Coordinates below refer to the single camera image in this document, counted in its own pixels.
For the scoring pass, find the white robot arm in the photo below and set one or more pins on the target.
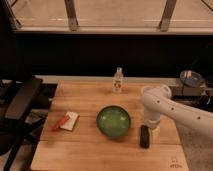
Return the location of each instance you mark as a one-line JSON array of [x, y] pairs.
[[157, 101]]

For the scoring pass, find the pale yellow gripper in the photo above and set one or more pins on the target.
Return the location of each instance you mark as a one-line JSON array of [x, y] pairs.
[[155, 131]]

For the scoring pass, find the orange marker pen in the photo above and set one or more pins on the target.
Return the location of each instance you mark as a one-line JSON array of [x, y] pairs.
[[60, 122]]

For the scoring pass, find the black office chair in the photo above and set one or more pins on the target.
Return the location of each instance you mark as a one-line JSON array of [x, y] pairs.
[[13, 126]]

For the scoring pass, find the small clear glass bottle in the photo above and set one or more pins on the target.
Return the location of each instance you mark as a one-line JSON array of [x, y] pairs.
[[118, 80]]

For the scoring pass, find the white sponge pad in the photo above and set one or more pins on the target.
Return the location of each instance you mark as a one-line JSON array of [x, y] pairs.
[[70, 123]]

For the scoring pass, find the green ceramic bowl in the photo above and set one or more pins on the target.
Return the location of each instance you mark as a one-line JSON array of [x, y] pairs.
[[113, 121]]

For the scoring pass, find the black rectangular eraser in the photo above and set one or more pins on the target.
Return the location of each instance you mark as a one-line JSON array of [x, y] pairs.
[[144, 137]]

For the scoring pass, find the round blue metal dish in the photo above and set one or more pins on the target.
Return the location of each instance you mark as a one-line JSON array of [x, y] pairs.
[[191, 78]]

